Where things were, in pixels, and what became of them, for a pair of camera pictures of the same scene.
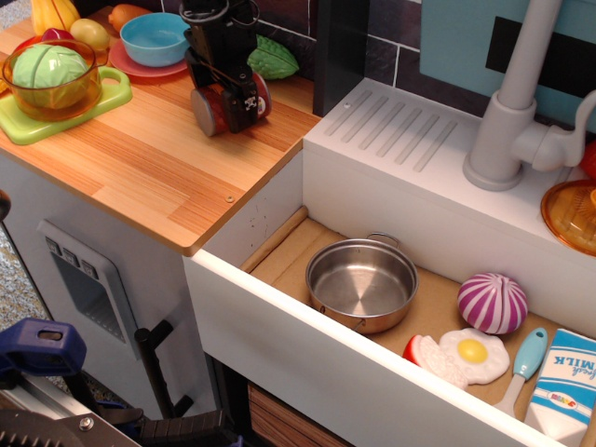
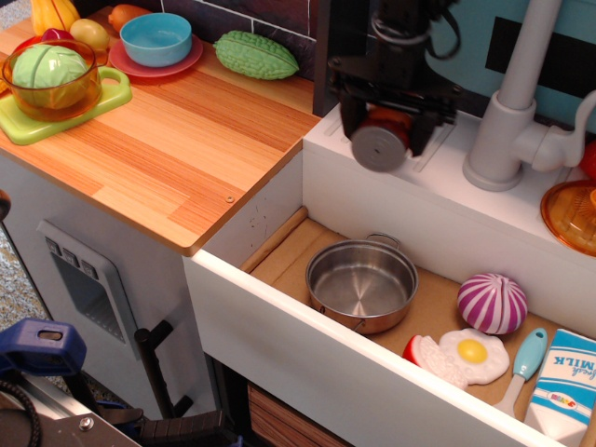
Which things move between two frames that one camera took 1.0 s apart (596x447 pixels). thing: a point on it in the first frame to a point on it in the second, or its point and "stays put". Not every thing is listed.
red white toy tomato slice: x=425 y=352 stays put
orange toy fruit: x=122 y=13 stays put
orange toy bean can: x=209 y=108 to x=381 y=142
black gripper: x=224 y=33 to x=396 y=69
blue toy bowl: x=155 y=39 stays put
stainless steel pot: x=369 y=281 stays put
